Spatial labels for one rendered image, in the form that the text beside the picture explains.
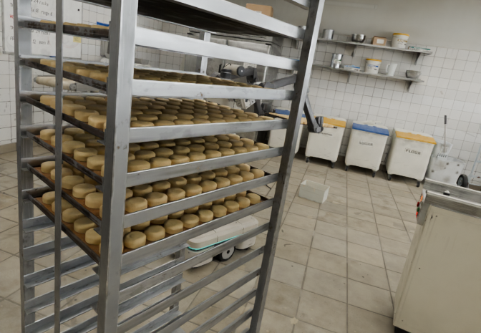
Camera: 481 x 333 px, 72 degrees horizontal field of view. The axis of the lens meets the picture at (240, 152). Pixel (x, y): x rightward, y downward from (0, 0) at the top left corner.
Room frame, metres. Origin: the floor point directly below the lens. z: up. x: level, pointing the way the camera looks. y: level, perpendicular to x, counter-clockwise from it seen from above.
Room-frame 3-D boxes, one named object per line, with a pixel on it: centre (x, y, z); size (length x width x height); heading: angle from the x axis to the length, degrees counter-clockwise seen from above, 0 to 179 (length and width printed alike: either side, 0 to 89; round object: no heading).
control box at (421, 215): (1.79, -1.07, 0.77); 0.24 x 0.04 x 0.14; 155
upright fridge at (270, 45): (5.83, 0.36, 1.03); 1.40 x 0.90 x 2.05; 75
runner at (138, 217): (0.83, 0.06, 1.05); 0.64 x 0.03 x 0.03; 142
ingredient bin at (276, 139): (5.66, -0.74, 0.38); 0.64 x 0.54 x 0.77; 167
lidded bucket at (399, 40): (5.48, -2.17, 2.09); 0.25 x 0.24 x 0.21; 165
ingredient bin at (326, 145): (5.49, -1.36, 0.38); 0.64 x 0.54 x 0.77; 166
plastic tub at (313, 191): (3.72, -0.93, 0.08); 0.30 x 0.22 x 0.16; 63
